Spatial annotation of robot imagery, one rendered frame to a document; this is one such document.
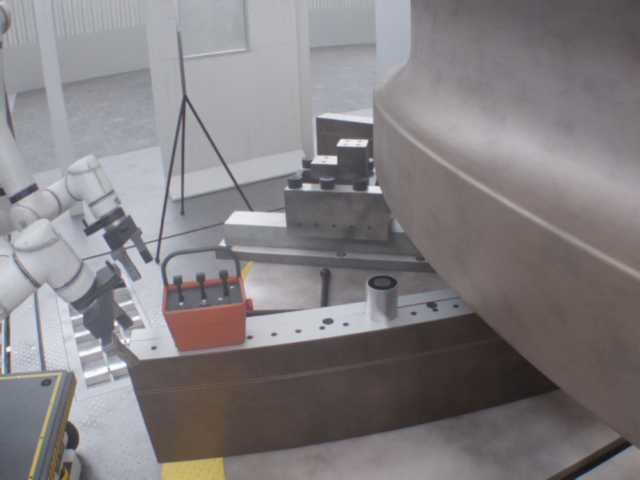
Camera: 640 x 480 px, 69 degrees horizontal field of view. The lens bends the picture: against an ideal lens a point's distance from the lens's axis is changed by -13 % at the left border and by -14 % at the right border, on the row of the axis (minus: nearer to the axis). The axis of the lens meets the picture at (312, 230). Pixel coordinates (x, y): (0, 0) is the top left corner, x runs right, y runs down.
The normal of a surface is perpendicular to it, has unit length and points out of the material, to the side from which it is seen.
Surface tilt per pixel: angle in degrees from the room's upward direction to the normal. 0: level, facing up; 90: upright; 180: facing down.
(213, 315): 97
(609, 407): 90
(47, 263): 90
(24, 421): 0
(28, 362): 0
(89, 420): 0
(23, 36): 90
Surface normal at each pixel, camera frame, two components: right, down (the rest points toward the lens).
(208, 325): 0.21, 0.51
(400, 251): -0.21, 0.42
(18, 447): -0.04, -0.91
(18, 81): 0.49, 0.35
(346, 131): -0.57, 0.36
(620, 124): -0.93, 0.18
